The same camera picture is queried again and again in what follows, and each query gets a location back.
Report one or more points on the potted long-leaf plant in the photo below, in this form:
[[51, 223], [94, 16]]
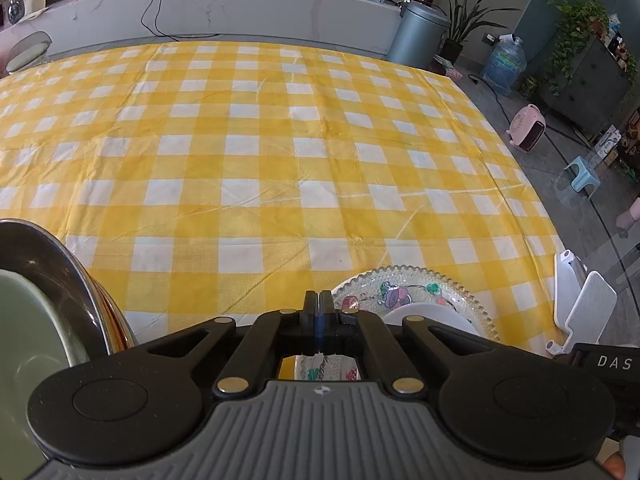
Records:
[[462, 15]]

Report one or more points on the grey cabinet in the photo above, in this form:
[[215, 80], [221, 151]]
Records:
[[587, 92]]

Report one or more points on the stainless steel bowl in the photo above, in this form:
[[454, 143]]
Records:
[[50, 255]]

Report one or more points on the green vine plant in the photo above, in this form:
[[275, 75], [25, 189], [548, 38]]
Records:
[[575, 35]]

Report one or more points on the pink slipper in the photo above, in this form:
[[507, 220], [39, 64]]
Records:
[[630, 216]]

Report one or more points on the small blue plastic stool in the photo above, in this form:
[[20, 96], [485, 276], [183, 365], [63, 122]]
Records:
[[582, 172]]

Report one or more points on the yellow checkered tablecloth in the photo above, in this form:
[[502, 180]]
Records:
[[250, 160]]

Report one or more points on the blue water jug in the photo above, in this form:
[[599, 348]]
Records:
[[506, 65]]

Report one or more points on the orange bowl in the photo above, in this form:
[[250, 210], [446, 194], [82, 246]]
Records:
[[117, 330]]

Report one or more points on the person's right hand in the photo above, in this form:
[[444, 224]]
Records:
[[616, 466]]

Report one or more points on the white plate with drawings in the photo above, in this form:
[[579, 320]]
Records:
[[430, 312]]

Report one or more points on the green ceramic bowl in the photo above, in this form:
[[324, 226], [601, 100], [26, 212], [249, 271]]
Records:
[[25, 340]]

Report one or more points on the grey-blue trash can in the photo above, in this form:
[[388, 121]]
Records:
[[422, 35]]

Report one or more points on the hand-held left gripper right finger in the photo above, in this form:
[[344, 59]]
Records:
[[326, 312]]

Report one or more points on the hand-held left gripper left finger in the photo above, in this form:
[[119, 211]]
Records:
[[311, 312]]

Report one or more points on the pink space heater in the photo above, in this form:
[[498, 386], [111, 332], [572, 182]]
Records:
[[527, 127]]

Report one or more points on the clear glass printed plate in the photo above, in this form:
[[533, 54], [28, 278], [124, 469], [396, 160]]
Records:
[[400, 287]]

